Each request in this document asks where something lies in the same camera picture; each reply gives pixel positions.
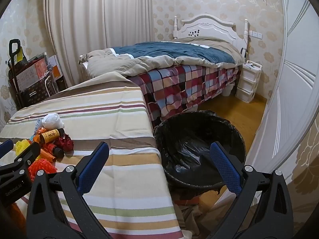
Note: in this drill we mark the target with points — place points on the white wooden bed frame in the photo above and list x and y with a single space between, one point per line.
206 27

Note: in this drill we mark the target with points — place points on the blue and beige duvet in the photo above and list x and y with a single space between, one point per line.
162 49

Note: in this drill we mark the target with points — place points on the plaid bed sheet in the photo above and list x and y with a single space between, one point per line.
187 84

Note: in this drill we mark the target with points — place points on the cardboard box with orange print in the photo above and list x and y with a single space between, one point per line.
30 74

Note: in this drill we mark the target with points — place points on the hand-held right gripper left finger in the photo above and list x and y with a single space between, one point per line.
92 164

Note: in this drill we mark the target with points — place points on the yellow label small bottle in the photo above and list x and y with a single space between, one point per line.
49 135

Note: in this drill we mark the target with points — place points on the cream pleated curtain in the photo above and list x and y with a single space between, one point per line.
99 17

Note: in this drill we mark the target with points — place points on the orange cardboard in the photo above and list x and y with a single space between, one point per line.
46 157

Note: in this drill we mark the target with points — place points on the black lined waste bin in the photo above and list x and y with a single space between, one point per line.
199 129

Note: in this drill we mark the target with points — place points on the red honeycomb paper ball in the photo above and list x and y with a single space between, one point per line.
66 144

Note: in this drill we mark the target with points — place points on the white teal tube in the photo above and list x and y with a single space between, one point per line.
38 124

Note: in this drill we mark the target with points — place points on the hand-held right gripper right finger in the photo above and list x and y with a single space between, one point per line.
224 164

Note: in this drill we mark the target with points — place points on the yellow honeycomb paper ball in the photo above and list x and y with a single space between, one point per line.
22 147

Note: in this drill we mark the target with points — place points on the red textured tube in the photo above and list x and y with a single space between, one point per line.
56 151

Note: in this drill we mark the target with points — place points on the white wall switch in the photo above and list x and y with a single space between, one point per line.
255 34

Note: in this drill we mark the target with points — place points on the black hand trolley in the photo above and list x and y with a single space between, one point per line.
14 54

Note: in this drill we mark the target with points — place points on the orange-red honeycomb paper ball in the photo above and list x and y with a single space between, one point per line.
42 166

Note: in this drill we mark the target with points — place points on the white and orange box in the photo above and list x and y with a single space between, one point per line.
55 67

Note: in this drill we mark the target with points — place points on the small white bucket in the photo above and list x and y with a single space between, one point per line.
227 90

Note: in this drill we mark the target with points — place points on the white wardrobe door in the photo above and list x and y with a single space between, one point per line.
286 79

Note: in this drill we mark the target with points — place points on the white plastic drawer unit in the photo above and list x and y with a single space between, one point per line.
246 84

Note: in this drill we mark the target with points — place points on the orange snack packet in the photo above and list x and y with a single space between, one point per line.
39 132

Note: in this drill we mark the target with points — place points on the white plastic bag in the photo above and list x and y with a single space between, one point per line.
52 120

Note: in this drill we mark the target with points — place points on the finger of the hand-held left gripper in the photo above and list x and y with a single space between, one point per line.
27 156
6 147

